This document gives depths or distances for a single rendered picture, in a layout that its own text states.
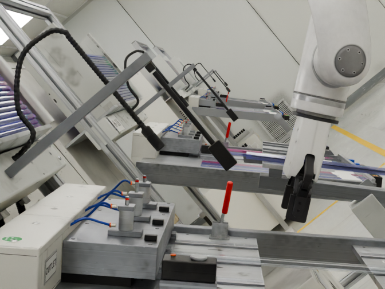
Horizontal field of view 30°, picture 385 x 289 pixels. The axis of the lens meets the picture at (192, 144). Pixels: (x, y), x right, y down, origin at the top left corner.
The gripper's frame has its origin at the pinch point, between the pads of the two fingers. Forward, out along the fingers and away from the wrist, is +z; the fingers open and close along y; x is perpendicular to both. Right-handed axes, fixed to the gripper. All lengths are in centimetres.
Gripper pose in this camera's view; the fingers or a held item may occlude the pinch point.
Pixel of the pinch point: (293, 209)
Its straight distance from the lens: 117.5
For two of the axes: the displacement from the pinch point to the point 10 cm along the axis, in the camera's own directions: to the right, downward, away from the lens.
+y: -0.5, 1.0, -9.9
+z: -2.1, 9.7, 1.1
